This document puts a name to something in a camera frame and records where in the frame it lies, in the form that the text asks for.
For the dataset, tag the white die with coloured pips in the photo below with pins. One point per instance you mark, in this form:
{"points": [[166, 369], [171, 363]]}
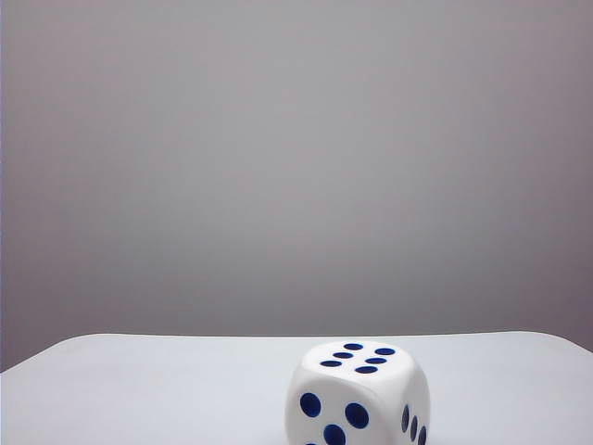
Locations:
{"points": [[370, 394]]}

